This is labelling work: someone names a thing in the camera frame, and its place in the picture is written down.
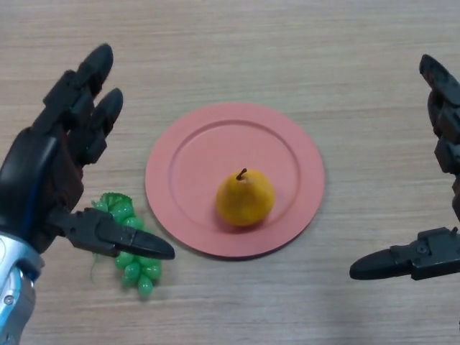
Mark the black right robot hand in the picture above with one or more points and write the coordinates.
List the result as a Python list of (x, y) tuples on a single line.
[(449, 125)]

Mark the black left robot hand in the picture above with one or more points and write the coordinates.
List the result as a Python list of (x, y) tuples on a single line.
[(32, 172)]

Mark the yellow pear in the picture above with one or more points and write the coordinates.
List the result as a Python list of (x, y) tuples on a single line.
[(246, 201)]

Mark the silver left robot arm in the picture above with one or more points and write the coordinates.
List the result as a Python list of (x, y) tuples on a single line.
[(14, 287)]

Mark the pink round plate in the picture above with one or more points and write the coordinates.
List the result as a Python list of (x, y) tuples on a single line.
[(187, 161)]

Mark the green plastic grape bunch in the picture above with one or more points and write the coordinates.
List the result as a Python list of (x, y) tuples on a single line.
[(138, 269)]

